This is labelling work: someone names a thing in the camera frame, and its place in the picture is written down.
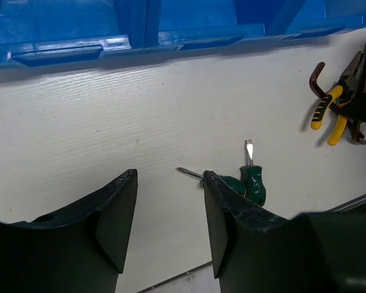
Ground green flathead stubby screwdriver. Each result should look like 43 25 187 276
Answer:
240 140 266 206

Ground thick long brown hex key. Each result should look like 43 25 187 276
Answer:
351 43 366 145

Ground long-nose yellow black pliers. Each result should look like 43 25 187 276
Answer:
309 51 364 147

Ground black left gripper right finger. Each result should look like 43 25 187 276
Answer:
203 170 293 279

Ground green Phillips stubby screwdriver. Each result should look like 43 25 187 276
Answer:
176 167 247 197

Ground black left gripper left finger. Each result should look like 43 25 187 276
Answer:
12 168 138 274

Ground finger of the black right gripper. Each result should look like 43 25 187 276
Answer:
339 92 366 123

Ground blue three-compartment bin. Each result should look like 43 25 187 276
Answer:
0 1 366 69

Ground short brown hex key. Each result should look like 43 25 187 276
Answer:
309 62 339 115

